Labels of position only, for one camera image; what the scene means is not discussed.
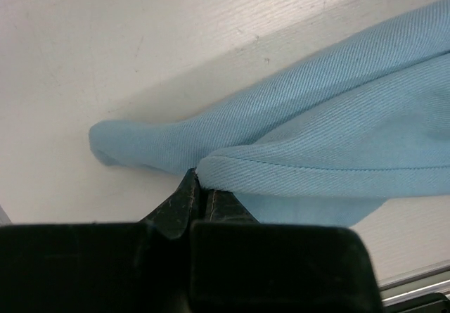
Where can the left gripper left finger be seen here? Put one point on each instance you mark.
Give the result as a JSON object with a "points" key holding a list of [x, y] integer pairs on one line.
{"points": [[110, 267]]}

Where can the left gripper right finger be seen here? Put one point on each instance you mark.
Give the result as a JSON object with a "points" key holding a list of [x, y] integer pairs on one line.
{"points": [[252, 267]]}

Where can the light blue trousers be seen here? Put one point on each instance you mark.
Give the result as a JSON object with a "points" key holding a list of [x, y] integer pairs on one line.
{"points": [[326, 141]]}

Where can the aluminium mounting rail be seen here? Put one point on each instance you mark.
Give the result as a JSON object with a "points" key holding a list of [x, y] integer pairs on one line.
{"points": [[425, 289]]}

